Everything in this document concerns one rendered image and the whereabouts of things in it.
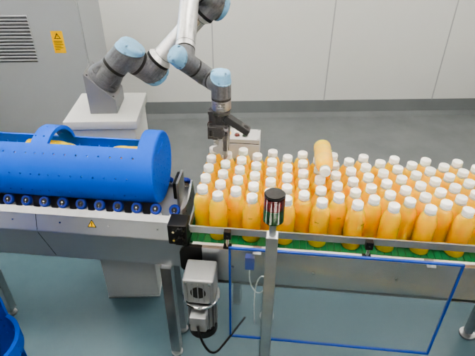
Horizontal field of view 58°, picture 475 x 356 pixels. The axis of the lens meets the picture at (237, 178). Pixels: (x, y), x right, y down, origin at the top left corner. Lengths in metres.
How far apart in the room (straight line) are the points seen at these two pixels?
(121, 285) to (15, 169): 1.10
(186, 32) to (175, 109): 2.96
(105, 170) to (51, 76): 1.77
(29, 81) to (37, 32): 0.37
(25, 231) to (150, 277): 0.85
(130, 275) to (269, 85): 2.66
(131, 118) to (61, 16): 1.33
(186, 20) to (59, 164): 0.71
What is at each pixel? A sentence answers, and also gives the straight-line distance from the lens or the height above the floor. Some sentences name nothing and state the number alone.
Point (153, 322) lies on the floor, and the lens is 2.56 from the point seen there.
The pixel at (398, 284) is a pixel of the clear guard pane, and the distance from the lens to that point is 1.67.
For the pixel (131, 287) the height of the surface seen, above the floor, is 0.08.
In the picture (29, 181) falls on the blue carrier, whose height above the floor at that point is 1.08.
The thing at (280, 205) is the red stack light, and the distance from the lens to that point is 1.26.
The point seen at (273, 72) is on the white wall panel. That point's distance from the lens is 4.48.
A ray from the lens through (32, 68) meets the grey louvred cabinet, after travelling 3.34.
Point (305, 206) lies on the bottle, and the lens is 1.56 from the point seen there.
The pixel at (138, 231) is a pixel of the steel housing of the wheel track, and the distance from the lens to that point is 1.76.
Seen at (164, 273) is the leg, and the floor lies 0.60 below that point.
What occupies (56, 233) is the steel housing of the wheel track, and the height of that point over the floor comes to 0.83.
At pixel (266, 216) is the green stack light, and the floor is 1.19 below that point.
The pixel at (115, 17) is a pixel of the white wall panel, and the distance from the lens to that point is 4.40.
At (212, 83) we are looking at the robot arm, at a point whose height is 1.40.
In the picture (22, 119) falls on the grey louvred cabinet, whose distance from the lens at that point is 3.55.
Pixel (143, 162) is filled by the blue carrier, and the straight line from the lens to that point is 1.58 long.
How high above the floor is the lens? 2.00
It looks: 34 degrees down
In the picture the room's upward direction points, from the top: straight up
